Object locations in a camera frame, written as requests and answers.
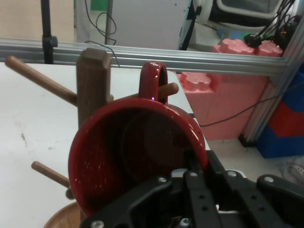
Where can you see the green board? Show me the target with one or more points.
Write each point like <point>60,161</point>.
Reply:
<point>98,4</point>

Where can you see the black tripod pole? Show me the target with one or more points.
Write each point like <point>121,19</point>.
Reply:
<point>46,23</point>

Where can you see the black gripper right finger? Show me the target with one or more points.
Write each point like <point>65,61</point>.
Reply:
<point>256,204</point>

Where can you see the red foam block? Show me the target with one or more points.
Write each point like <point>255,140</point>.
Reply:
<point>289,121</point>

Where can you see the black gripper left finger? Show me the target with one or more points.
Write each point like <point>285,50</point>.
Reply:
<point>142,204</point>

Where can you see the wooden mug tree stand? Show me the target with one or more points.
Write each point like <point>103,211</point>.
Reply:
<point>92,78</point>

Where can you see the white chair frame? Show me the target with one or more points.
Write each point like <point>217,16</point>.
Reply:
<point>202,12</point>

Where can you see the short aluminium frame rail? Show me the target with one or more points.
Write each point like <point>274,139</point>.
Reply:
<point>166,59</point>

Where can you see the grey metal pole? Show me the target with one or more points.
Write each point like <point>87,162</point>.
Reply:
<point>108,21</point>

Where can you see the red enamel mug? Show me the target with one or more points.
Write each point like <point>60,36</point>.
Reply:
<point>107,147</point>

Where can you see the white panel board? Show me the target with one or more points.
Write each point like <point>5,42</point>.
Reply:
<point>147,23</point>

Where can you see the blue foam block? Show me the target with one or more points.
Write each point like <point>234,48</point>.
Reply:
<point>280,147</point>

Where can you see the black power adapter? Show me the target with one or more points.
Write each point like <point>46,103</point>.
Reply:
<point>251,39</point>

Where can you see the small pink foam block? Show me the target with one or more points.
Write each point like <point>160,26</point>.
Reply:
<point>232,46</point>

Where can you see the large pink foam block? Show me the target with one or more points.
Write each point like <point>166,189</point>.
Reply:
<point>225,95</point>

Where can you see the aluminium frame post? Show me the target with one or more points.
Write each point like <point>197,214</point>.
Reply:
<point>263,118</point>

